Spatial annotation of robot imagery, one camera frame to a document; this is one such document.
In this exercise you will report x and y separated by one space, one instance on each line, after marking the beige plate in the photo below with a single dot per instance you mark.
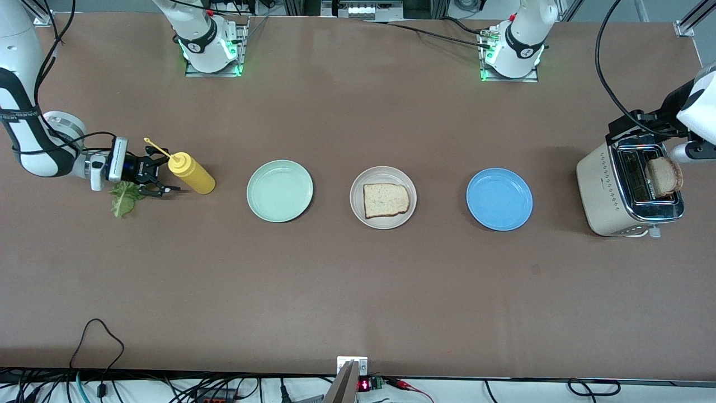
386 223

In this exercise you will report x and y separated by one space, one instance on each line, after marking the grey device with white lights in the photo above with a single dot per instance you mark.
361 10

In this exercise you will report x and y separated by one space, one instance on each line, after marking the yellow squeeze bottle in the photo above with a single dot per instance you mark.
193 176

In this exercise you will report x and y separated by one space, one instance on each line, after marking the aluminium frame corner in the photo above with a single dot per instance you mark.
45 19
685 28

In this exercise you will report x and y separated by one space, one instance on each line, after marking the blue plate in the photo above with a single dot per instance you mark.
499 199

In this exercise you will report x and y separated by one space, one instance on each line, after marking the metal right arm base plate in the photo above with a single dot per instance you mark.
244 50

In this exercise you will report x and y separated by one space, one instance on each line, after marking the green lettuce leaf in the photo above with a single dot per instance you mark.
126 201

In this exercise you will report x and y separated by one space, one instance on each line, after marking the green plate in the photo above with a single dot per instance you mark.
279 191

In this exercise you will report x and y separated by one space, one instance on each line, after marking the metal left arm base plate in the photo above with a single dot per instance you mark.
531 79

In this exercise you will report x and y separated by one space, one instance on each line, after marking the aluminium camera mount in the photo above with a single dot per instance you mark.
344 386

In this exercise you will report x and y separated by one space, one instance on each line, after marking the red digit display module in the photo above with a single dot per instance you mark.
364 385

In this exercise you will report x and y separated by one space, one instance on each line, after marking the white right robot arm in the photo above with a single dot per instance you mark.
17 45

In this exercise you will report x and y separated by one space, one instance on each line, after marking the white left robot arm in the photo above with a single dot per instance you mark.
520 33

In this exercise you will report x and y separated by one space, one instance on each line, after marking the beige toaster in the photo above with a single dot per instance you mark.
601 190

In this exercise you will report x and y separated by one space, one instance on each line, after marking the toasted bread slice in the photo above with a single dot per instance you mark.
386 200
665 176

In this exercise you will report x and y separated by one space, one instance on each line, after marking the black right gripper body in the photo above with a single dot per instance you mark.
137 169

